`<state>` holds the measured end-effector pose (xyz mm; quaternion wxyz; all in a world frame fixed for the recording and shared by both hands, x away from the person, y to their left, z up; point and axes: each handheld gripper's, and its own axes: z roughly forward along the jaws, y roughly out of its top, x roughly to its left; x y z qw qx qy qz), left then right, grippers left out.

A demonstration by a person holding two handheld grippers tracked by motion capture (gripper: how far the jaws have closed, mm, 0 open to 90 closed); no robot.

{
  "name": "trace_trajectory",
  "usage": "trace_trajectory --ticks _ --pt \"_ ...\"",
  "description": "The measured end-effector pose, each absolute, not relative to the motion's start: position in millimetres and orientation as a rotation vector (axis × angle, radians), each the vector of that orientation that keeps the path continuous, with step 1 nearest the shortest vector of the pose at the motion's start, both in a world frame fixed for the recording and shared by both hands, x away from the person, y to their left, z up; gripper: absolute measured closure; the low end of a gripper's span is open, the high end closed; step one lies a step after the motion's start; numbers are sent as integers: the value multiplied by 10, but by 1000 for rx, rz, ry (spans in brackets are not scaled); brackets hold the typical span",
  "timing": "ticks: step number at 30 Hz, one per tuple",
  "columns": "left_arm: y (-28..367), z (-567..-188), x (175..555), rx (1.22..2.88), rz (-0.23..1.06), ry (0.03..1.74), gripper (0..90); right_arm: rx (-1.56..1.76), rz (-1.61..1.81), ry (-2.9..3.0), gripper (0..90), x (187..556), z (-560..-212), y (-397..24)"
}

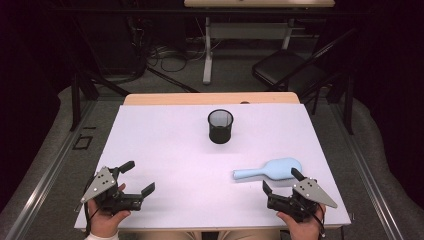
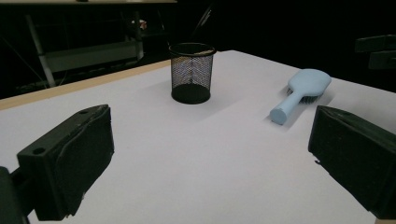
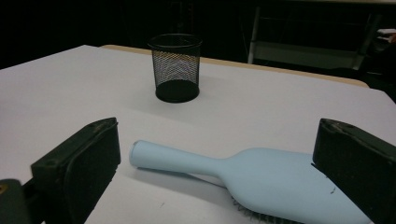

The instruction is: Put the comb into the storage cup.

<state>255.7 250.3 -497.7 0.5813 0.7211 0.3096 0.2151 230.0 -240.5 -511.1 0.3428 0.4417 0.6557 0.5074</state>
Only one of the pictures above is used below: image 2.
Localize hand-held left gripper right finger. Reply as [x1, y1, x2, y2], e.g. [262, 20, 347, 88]
[307, 105, 396, 220]

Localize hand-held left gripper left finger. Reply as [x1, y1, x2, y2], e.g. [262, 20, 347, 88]
[17, 104, 115, 222]

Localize light blue hairbrush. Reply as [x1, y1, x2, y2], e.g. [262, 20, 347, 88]
[269, 68, 332, 126]

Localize black mesh pen holder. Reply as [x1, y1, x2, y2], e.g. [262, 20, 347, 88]
[168, 42, 217, 105]

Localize white desk with metal legs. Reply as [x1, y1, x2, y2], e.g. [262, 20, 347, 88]
[0, 0, 178, 90]

